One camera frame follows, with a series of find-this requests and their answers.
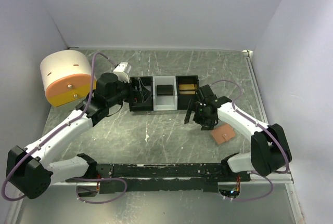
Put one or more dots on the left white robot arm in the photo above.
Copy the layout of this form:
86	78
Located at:
32	169

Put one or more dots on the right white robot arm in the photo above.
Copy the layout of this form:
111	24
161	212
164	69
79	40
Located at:
269	152

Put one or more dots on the white orange drawer cabinet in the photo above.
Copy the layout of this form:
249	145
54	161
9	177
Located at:
66	77

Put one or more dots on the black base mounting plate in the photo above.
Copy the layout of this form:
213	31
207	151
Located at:
203	176

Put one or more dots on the gold card in tray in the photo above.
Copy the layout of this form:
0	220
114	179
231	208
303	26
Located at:
187	89

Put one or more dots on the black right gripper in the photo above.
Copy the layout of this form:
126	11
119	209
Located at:
207	124

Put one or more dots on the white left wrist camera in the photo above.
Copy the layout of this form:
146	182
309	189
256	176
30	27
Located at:
122	72

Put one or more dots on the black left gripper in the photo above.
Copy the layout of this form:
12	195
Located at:
140	95

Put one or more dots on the white aluminium corner rail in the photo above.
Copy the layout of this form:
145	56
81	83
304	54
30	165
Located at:
248	58

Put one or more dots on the black card in tray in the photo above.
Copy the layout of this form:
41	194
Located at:
164	90

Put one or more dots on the black white three-compartment tray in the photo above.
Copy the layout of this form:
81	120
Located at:
166	103

